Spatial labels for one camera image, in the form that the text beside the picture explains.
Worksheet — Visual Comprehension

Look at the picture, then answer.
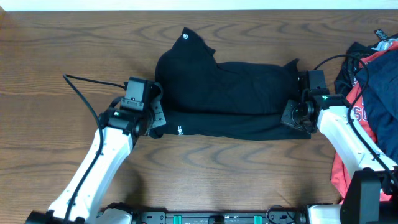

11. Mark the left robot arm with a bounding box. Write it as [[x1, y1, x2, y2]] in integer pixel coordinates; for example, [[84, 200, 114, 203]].
[[26, 77, 166, 223]]

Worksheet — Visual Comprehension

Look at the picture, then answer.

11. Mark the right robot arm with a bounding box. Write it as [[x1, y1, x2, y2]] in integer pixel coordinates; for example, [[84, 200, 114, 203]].
[[280, 70, 397, 223]]

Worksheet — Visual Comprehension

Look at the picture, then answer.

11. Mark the navy blue shirt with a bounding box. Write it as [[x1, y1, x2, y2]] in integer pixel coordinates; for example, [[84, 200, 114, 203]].
[[356, 50, 397, 161]]

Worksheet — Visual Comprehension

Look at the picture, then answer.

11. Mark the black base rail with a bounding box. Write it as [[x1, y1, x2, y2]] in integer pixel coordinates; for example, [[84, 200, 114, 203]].
[[96, 202, 308, 224]]

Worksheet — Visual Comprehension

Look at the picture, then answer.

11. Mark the red printed shirt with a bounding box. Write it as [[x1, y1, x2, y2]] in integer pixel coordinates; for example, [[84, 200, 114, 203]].
[[331, 42, 397, 198]]

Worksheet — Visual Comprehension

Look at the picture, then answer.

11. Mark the left black cable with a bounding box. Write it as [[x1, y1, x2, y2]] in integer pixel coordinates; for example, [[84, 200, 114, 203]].
[[62, 73, 128, 224]]

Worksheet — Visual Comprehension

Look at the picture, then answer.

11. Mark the black polo shirt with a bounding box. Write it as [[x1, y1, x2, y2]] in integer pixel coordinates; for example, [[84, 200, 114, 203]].
[[149, 27, 311, 141]]

